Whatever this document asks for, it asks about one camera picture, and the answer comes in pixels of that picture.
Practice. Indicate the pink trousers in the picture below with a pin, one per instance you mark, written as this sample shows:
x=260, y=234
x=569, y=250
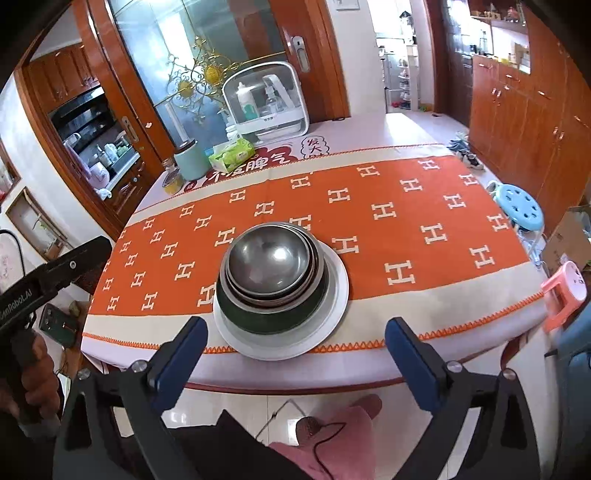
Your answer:
x=323, y=457

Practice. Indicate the large wooden picture frame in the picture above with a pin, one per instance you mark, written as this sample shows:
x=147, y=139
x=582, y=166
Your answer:
x=34, y=221

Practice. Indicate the orange patterned blanket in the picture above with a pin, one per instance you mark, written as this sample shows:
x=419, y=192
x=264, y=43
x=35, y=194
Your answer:
x=415, y=240

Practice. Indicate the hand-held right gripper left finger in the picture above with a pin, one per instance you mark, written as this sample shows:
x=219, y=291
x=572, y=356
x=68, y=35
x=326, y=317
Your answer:
x=178, y=367

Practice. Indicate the dark wooden door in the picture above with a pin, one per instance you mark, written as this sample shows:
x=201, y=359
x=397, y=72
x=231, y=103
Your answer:
x=455, y=69

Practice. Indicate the blue plastic stool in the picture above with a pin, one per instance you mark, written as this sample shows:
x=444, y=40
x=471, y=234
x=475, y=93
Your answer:
x=519, y=205

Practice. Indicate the pink kitchen appliance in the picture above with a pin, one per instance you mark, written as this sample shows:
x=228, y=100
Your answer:
x=98, y=174

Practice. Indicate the shoe rack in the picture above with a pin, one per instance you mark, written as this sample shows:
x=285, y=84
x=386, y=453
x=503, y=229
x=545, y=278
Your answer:
x=406, y=78

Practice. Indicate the person's left hand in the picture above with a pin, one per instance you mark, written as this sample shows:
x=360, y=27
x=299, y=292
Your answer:
x=37, y=387

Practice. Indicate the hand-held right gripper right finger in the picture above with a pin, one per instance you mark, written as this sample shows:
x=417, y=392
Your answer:
x=415, y=367

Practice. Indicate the white plate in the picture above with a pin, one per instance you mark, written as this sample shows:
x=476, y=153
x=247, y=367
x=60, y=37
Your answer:
x=277, y=346

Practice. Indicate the small glass jar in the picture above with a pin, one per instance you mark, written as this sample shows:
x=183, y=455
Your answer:
x=167, y=164

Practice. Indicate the white sterilizer cabinet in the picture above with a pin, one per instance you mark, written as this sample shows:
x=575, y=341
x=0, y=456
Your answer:
x=286, y=122

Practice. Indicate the wooden wall cabinet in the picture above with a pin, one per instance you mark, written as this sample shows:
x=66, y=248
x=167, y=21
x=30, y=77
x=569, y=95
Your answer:
x=531, y=138

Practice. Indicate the pink plastic stool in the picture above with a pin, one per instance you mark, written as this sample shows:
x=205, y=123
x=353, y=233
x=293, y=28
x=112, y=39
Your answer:
x=565, y=284

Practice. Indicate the black clothing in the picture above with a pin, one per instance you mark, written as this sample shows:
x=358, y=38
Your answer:
x=240, y=447

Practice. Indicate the frosted glass door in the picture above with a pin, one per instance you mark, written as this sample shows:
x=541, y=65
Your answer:
x=231, y=37

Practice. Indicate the gold-sided steel bowl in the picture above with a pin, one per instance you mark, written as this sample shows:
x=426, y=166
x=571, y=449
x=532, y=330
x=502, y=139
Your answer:
x=270, y=258

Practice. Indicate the white cylinder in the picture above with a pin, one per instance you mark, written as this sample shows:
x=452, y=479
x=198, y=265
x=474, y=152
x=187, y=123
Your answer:
x=178, y=124

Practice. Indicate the large steel bowl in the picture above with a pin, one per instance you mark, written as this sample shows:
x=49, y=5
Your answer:
x=258, y=301

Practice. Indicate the clear bottle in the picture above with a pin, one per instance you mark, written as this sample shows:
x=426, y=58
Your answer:
x=273, y=104

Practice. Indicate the small wooden picture frame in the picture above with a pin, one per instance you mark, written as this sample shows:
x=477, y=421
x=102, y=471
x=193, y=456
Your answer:
x=7, y=175

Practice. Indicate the wooden kitchen cabinet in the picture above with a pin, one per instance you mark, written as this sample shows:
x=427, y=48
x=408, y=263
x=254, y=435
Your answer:
x=129, y=184

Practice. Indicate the mint green canister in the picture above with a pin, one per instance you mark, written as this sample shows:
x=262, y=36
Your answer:
x=191, y=164

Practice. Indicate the grey slipper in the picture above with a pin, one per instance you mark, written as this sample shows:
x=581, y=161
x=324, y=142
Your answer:
x=457, y=144

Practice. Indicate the green plate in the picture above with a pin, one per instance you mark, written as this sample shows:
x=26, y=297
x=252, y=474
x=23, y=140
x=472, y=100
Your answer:
x=268, y=321

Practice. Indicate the cardboard box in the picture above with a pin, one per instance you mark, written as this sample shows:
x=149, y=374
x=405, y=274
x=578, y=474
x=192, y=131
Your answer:
x=565, y=240

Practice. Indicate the white bottle with green label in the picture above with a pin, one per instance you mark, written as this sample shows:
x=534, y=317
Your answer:
x=244, y=104

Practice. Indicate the green tissue pack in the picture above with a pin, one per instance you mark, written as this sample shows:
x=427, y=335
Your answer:
x=231, y=154

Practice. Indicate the dark phone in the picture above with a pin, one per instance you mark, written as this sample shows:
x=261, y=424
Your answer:
x=57, y=323

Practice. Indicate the yellow small bowl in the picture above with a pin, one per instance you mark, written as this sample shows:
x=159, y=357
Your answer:
x=173, y=184

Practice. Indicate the black and white sneaker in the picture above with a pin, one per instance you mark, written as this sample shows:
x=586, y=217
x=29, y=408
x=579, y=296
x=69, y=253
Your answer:
x=471, y=160

